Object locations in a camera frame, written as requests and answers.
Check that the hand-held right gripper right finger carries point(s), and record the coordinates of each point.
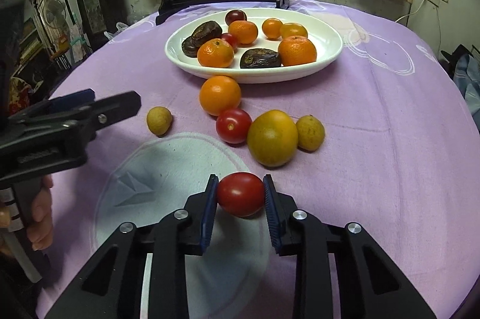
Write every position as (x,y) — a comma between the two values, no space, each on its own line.
(270,210)

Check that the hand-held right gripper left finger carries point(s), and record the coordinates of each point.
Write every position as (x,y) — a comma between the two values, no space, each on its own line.
(210,208)

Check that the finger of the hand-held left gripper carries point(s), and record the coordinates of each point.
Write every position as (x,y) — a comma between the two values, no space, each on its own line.
(73,99)
(116,107)

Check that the red cherry tomato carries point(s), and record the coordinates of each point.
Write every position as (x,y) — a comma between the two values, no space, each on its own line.
(241,193)
(233,125)
(229,40)

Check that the dark wrinkled passion fruit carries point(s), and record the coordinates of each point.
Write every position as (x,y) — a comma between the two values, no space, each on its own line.
(260,58)
(205,30)
(188,48)

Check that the large orange mandarin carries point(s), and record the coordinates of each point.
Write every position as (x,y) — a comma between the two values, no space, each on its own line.
(297,50)
(215,54)

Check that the dark purple plum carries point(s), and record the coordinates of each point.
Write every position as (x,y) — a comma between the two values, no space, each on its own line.
(235,16)

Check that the white oval plate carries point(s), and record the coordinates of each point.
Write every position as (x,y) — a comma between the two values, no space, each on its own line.
(326,52)

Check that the small orange mandarin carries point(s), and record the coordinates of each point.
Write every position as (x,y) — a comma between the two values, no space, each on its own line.
(272,28)

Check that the person's left hand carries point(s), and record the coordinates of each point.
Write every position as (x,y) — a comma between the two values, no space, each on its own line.
(41,214)

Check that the small green-yellow kumquat left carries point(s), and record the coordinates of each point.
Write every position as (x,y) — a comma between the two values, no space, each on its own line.
(159,120)

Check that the small green-yellow kumquat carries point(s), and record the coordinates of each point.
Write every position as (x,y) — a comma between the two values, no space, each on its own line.
(159,120)
(310,132)

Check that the yellow-green mandarin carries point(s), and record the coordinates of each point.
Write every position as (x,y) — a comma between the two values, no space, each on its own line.
(272,138)

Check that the white plastic bag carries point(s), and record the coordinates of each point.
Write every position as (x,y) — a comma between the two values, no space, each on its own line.
(120,29)

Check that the small green-yellow kumquat right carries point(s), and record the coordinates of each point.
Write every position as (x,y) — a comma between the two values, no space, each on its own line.
(310,132)

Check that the standing fan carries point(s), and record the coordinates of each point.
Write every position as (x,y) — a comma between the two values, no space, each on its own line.
(54,13)

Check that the blue cloth pile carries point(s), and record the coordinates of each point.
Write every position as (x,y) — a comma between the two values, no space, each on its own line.
(468,78)

